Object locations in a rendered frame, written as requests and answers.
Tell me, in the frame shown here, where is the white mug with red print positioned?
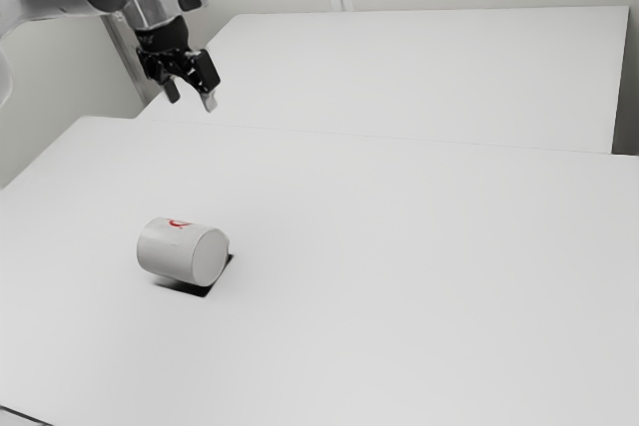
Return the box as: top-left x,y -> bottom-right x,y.
135,216 -> 231,288

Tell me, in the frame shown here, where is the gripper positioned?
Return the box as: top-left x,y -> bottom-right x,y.
132,17 -> 222,114

